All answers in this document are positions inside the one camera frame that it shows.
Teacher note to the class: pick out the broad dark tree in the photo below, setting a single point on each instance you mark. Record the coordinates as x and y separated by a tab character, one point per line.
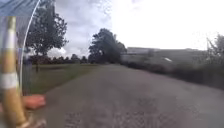
105	46

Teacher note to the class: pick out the grey asphalt road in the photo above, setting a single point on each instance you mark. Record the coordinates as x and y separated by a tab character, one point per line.
133	100

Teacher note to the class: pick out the long low building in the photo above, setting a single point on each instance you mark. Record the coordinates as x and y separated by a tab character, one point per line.
160	55

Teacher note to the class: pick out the distant row of trees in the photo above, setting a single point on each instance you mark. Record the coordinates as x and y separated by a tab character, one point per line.
60	60

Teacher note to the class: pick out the green grass field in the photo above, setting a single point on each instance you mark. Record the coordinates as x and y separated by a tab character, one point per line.
56	77

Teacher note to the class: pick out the large dark leafy tree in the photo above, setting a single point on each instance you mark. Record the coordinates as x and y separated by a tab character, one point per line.
46	30

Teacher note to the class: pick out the dark hedge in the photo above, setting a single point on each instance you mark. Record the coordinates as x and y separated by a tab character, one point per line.
186	72

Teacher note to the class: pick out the orange base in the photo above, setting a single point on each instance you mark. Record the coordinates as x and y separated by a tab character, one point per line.
34	101

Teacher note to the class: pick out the thin tree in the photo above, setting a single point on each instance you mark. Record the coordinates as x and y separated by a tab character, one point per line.
217	46

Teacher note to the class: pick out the yellow white striped pole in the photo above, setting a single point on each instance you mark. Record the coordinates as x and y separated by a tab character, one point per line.
11	100

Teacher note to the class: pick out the blue translucent canopy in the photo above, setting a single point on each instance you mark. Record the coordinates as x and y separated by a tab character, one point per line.
16	8

